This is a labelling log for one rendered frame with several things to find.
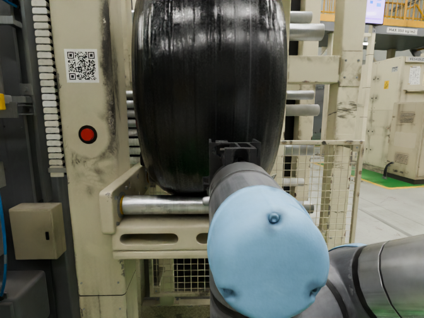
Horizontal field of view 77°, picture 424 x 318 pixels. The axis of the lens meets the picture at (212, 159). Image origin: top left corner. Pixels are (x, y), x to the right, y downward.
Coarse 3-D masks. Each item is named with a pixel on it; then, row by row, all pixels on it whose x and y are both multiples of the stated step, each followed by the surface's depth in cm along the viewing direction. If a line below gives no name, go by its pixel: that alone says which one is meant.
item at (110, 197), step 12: (132, 168) 79; (144, 168) 86; (120, 180) 65; (132, 180) 72; (144, 180) 87; (108, 192) 56; (120, 192) 62; (132, 192) 72; (144, 192) 87; (108, 204) 56; (108, 216) 57; (120, 216) 61; (108, 228) 57
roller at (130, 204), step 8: (128, 200) 61; (136, 200) 61; (144, 200) 61; (152, 200) 61; (160, 200) 61; (168, 200) 61; (176, 200) 61; (184, 200) 61; (192, 200) 61; (200, 200) 61; (120, 208) 60; (128, 208) 60; (136, 208) 60; (144, 208) 61; (152, 208) 61; (160, 208) 61; (168, 208) 61; (176, 208) 61; (184, 208) 61; (192, 208) 61; (200, 208) 61; (208, 208) 61
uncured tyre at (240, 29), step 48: (144, 0) 48; (192, 0) 45; (240, 0) 46; (144, 48) 45; (192, 48) 44; (240, 48) 44; (144, 96) 46; (192, 96) 45; (240, 96) 45; (144, 144) 52; (192, 144) 49; (192, 192) 62
